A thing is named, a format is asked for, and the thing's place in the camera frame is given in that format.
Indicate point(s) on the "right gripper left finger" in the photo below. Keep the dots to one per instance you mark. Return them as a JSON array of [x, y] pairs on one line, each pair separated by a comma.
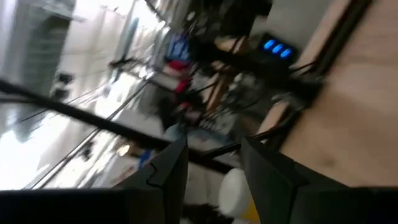
[[174, 174]]

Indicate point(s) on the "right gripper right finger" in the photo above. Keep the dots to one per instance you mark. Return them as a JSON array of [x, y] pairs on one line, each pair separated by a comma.
[[267, 177]]

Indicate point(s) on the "pale translucent plastic bowl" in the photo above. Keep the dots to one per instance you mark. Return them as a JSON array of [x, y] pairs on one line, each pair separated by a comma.
[[233, 193]]

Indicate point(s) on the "small yellow object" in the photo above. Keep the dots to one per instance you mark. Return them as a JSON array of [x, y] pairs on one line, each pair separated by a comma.
[[251, 213]]

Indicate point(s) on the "black rig crossbar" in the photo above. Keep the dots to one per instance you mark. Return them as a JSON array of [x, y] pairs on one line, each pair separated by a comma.
[[93, 120]]

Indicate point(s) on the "black aluminium table frame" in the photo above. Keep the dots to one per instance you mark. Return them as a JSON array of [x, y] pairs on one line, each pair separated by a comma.
[[342, 34]]

